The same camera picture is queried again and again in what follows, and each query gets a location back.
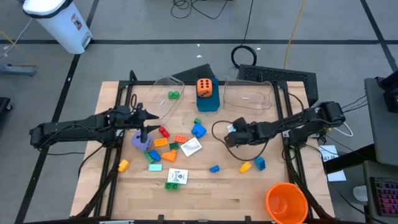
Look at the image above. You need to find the white paper sheet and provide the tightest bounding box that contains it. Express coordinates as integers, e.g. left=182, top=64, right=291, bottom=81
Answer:
left=318, top=144, right=340, bottom=163
left=326, top=169, right=347, bottom=182

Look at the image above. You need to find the purple foam die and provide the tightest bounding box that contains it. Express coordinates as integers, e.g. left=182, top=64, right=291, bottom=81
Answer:
left=130, top=129, right=154, bottom=152

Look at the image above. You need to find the white round device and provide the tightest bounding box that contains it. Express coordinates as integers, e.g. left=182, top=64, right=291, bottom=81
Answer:
left=353, top=185, right=369, bottom=202

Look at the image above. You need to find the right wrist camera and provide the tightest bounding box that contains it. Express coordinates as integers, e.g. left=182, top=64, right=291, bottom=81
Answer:
left=233, top=116, right=249, bottom=132

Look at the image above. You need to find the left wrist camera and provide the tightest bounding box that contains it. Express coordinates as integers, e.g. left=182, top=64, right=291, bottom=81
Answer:
left=108, top=105, right=132, bottom=121

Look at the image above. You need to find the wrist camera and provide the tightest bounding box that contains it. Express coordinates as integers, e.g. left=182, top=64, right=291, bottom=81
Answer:
left=233, top=116, right=249, bottom=132
left=108, top=105, right=132, bottom=121

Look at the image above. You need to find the grey desk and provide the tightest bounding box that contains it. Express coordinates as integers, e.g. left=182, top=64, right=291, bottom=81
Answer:
left=362, top=160, right=398, bottom=224
left=364, top=76, right=398, bottom=167

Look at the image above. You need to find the yellow cable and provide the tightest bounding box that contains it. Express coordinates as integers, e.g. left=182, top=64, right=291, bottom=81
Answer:
left=283, top=0, right=308, bottom=70

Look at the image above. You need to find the large blue toy block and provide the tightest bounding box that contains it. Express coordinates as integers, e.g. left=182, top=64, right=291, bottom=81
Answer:
left=191, top=123, right=208, bottom=139

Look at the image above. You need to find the teal plastic bin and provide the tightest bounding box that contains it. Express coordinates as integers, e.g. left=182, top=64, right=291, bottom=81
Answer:
left=195, top=77, right=221, bottom=113

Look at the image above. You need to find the orange toy block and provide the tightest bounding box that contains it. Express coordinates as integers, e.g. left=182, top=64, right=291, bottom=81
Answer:
left=161, top=149, right=178, bottom=162

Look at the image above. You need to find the orange pumpkin bucket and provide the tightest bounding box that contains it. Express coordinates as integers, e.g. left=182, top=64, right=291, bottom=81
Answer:
left=264, top=182, right=309, bottom=224

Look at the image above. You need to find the black floor cable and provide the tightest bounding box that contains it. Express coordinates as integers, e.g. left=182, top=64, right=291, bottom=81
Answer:
left=170, top=0, right=231, bottom=20

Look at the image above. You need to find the orange foam die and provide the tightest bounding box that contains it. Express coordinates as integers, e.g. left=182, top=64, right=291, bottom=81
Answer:
left=196, top=77, right=214, bottom=98

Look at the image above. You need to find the black desk device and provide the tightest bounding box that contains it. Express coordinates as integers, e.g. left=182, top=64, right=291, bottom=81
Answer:
left=374, top=70, right=398, bottom=113

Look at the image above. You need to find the black desk bar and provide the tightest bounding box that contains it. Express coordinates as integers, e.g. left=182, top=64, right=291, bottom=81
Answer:
left=323, top=143, right=377, bottom=175

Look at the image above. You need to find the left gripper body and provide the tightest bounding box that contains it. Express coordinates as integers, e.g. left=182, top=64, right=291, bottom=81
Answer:
left=107, top=102, right=149, bottom=144

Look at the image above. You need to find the teal blue toy block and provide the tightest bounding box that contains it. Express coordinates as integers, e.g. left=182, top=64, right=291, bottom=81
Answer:
left=253, top=156, right=267, bottom=172

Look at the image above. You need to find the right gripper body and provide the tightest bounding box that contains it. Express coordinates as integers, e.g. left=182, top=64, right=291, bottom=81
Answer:
left=223, top=123, right=271, bottom=148

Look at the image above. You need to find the black wedge panel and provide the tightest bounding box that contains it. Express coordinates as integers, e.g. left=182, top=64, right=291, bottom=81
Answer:
left=170, top=63, right=219, bottom=83

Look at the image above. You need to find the white trash can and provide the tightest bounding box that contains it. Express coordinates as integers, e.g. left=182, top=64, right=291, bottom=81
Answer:
left=22, top=0, right=93, bottom=55

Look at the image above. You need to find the backlit keyboard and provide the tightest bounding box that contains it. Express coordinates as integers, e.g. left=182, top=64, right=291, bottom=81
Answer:
left=369, top=176, right=398, bottom=218

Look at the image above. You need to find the grey stand base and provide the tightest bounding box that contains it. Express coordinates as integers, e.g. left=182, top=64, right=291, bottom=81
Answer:
left=0, top=63, right=37, bottom=77

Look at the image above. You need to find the black chair base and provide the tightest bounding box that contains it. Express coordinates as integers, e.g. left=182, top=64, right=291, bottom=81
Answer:
left=0, top=96, right=14, bottom=113

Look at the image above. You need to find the black coiled cable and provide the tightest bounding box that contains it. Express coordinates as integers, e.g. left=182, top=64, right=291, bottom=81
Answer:
left=230, top=0, right=258, bottom=70

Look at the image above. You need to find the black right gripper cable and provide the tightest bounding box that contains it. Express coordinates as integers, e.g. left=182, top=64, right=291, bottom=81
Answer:
left=211, top=119, right=272, bottom=162

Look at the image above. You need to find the white cable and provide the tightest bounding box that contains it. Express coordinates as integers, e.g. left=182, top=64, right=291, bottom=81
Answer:
left=334, top=123, right=354, bottom=138

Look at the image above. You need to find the clear plastic bin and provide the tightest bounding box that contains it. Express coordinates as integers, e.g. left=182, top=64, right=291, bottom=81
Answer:
left=223, top=77, right=274, bottom=116
left=144, top=74, right=186, bottom=118

